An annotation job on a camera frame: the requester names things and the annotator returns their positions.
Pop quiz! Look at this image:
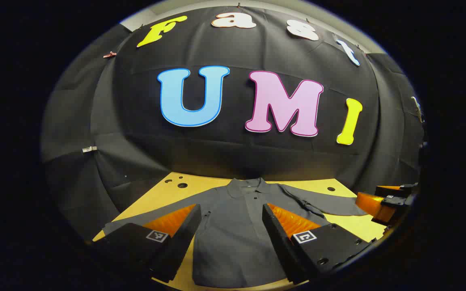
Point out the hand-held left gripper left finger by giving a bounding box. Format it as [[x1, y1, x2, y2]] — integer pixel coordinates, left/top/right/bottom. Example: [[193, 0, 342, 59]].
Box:
[[91, 203, 202, 283]]

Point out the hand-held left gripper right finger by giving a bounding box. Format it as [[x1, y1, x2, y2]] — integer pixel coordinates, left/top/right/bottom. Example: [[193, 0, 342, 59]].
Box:
[[261, 203, 374, 285]]

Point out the grey button-up shirt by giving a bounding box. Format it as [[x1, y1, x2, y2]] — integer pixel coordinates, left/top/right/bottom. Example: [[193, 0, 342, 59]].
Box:
[[104, 177, 369, 288]]

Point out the black backdrop cloth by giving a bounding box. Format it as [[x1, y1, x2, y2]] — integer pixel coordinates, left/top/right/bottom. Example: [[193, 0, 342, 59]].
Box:
[[41, 4, 426, 243]]

